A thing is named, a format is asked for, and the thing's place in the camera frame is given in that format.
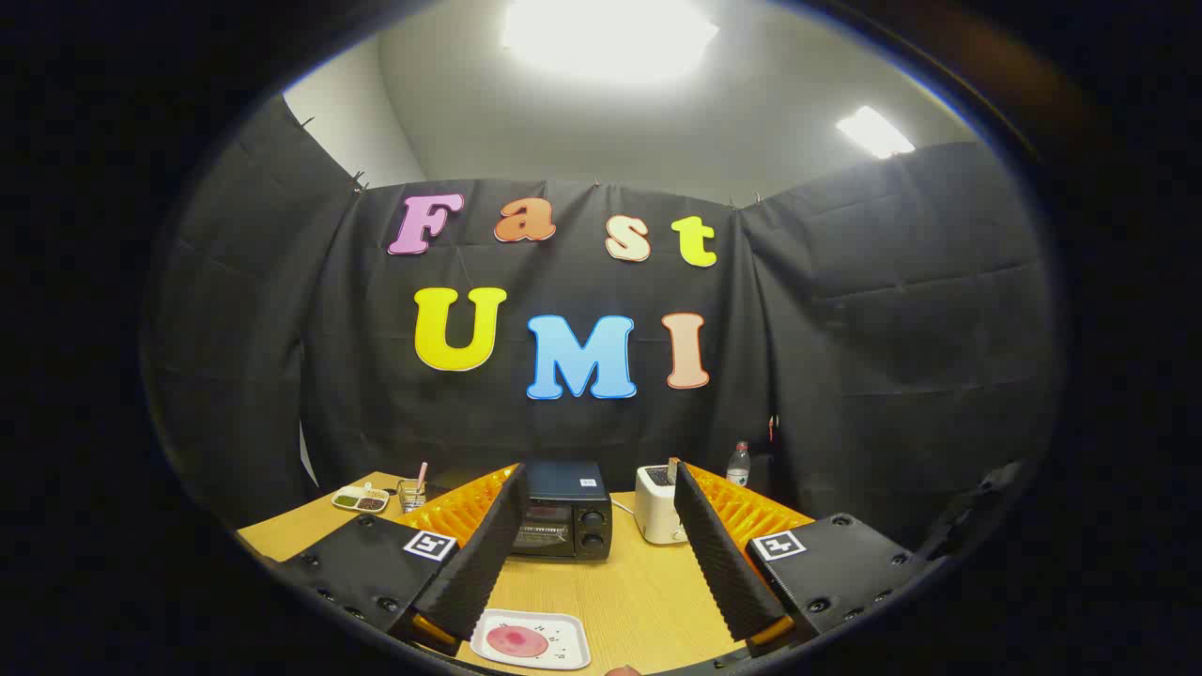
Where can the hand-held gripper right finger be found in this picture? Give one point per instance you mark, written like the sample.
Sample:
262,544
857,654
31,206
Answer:
718,554

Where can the white divided bean dish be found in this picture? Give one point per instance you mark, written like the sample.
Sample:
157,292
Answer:
360,499

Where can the pink ham slice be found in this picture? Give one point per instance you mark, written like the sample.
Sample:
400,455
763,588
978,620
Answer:
516,641

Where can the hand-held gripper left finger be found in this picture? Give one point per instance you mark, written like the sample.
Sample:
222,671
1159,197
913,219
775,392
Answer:
484,554

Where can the large ceiling light panel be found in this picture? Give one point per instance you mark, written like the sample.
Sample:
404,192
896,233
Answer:
610,38

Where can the clear glass cup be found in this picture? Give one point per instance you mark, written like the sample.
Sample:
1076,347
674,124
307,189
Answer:
410,498

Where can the black toaster oven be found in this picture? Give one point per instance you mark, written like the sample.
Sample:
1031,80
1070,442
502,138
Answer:
563,483

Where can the black backdrop cloth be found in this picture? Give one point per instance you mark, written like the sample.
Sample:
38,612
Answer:
845,329

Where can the pink striped straw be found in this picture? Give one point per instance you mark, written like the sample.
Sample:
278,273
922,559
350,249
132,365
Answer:
422,471

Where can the small ceiling light panel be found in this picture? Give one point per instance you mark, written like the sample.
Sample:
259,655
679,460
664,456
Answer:
873,131

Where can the white toaster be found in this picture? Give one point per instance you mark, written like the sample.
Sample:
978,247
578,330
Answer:
654,512

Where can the clear water bottle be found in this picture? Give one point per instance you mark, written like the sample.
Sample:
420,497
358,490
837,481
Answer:
739,467

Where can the white square plate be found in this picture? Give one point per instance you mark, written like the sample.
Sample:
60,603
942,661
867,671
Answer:
563,627

